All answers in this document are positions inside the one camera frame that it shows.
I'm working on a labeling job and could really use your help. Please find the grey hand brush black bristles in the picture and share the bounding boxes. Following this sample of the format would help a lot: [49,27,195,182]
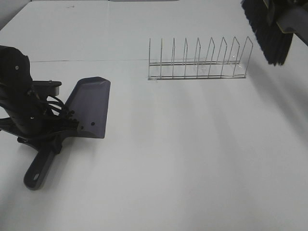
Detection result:
[241,0,308,66]

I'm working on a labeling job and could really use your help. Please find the black gripper cable loops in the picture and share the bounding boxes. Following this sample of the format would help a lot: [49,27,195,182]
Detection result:
[42,95,68,120]

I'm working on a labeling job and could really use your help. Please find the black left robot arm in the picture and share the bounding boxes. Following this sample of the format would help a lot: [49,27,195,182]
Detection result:
[0,46,78,154]

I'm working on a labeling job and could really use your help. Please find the grey plastic dustpan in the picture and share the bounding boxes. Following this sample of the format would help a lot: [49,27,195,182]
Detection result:
[24,77,111,190]

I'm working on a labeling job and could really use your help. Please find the chrome wire dish rack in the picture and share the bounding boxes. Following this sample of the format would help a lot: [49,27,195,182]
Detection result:
[147,37,254,81]

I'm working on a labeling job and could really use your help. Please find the pile of coffee beans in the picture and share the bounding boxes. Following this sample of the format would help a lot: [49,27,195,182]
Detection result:
[69,109,96,131]

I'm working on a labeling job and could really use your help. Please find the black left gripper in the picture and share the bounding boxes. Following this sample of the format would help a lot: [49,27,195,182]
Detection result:
[0,81,78,154]

